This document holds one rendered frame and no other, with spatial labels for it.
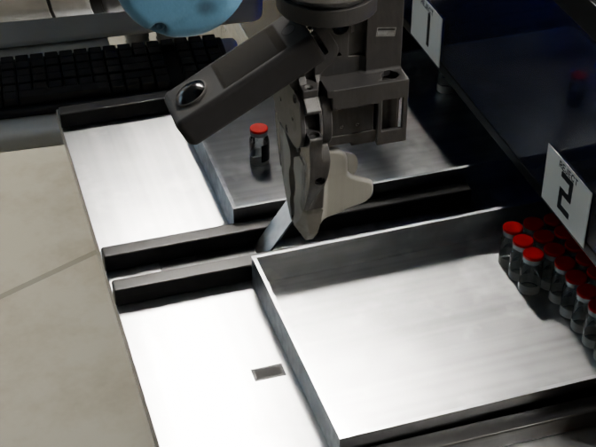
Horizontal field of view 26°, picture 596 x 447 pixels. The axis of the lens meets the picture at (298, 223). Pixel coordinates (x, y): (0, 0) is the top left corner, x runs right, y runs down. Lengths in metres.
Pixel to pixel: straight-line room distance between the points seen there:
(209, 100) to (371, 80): 0.12
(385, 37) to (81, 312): 1.80
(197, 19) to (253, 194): 0.72
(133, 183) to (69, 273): 1.32
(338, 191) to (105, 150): 0.58
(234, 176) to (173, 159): 0.08
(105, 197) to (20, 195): 1.58
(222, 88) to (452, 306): 0.45
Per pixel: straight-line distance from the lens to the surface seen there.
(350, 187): 0.98
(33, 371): 2.54
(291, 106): 0.93
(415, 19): 1.48
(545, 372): 1.21
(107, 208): 1.41
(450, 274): 1.31
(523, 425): 1.13
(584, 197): 1.16
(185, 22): 0.71
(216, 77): 0.91
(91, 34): 1.89
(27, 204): 2.97
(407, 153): 1.48
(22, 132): 1.70
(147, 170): 1.46
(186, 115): 0.90
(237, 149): 1.49
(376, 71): 0.93
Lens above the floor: 1.70
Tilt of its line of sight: 36 degrees down
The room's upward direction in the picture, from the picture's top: straight up
